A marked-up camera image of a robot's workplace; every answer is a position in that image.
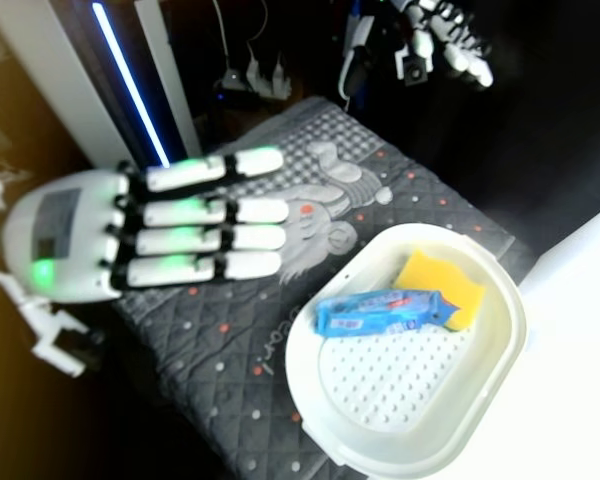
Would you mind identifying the blue snack packet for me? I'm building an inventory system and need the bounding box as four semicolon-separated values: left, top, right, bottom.
313;288;456;339

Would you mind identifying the yellow sponge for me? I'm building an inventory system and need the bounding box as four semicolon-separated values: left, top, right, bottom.
392;249;486;332

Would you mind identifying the white oval plastic basket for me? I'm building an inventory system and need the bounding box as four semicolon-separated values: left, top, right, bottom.
284;223;527;471

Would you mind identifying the white column with blue light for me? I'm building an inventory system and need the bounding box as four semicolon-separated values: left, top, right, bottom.
0;0;204;169

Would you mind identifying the grey quilt with bear print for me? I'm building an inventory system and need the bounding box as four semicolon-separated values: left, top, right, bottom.
114;94;539;480

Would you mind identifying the white power strip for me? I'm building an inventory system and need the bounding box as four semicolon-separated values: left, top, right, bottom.
214;64;294;101

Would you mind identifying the white plug adapter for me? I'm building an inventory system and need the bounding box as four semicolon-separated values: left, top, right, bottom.
246;42;269;87

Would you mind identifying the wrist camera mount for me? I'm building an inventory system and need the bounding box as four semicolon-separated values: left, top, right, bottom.
395;29;435;87
28;299;94;379

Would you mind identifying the white cable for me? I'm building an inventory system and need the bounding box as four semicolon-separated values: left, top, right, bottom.
211;0;234;76

